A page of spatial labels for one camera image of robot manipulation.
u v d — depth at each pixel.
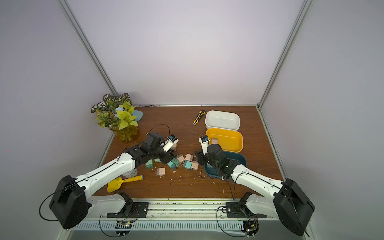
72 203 0.39
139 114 1.14
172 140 0.72
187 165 0.86
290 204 0.40
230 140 1.00
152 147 0.65
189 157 0.90
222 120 1.10
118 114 0.81
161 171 0.83
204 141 0.71
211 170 0.85
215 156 0.61
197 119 1.10
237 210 0.73
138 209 0.73
